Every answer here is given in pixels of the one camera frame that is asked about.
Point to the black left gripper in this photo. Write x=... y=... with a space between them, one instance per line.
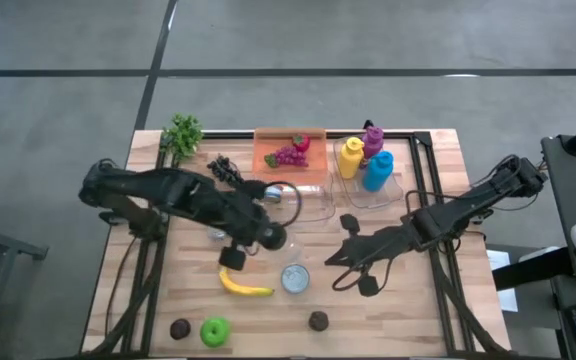
x=240 y=215

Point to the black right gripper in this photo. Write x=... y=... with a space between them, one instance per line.
x=383 y=242

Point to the dark brown toy avocado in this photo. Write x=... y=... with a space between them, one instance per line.
x=318 y=321
x=180 y=329

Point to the red toy grape bunch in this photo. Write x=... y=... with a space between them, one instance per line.
x=290 y=157

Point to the blue plastic sports bottle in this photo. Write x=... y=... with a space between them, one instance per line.
x=379 y=172

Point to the yellow plastic sports bottle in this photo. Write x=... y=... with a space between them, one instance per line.
x=350 y=157

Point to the red toy strawberry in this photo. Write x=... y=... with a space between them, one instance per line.
x=301 y=143

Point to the purple plastic sports bottle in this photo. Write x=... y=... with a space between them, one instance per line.
x=373 y=140

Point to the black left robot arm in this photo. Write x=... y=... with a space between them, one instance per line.
x=168 y=190

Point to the tuna can teal label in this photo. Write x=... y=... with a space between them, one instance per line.
x=216 y=234

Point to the yellow toy banana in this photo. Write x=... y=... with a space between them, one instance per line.
x=248 y=290

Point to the clear plastic bin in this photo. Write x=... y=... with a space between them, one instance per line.
x=393 y=197
x=313 y=205

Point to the black toy grape bunch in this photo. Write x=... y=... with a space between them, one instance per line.
x=223 y=170

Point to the orange plastic bin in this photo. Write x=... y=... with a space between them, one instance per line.
x=313 y=174

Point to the green toy apple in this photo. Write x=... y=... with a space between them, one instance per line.
x=215 y=331

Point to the green plant white pot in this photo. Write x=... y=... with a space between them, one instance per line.
x=183 y=135

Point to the white paper sheet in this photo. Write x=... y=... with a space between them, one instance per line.
x=500 y=260

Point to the dark grey cart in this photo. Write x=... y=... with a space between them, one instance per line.
x=575 y=190

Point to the black aluminium table frame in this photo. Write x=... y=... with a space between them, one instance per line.
x=228 y=135

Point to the small black bracket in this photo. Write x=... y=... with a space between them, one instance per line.
x=368 y=123

